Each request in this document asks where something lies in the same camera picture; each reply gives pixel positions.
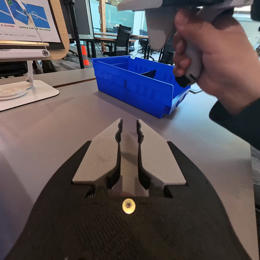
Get white document stand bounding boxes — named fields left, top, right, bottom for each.
left=0, top=0, right=60, bottom=112

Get black office chair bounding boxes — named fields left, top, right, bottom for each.
left=158, top=33, right=175, bottom=66
left=104, top=24, right=135, bottom=57

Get orange traffic cone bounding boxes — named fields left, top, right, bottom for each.
left=81, top=45, right=90, bottom=66

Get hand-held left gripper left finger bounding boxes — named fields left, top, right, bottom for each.
left=72, top=118, right=123, bottom=189

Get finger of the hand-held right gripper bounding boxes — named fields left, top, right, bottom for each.
left=117, top=0, right=177, bottom=50

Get person's right hand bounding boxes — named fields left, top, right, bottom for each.
left=173, top=8, right=260, bottom=116

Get brown-edged grey desk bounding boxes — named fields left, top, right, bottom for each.
left=30, top=67, right=96, bottom=88

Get wooden backing board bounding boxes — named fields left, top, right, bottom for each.
left=0, top=0, right=70, bottom=60

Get wooden support post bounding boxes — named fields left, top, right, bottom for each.
left=99, top=0, right=106, bottom=33

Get printed instruction sheet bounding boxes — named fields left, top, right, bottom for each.
left=0, top=0, right=61, bottom=43

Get silver-framed dark panel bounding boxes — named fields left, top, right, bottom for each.
left=60, top=0, right=95, bottom=40

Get blue divided plastic bin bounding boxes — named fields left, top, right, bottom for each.
left=91, top=55, right=191, bottom=119

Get black stanchion pole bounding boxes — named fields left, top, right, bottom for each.
left=64, top=0, right=85, bottom=69

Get long wooden top table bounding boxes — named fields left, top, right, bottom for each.
left=94, top=31, right=150, bottom=53

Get person's right forearm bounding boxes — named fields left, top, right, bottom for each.
left=209, top=98, right=260, bottom=151

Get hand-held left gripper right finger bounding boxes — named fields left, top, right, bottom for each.
left=136, top=119, right=187, bottom=190

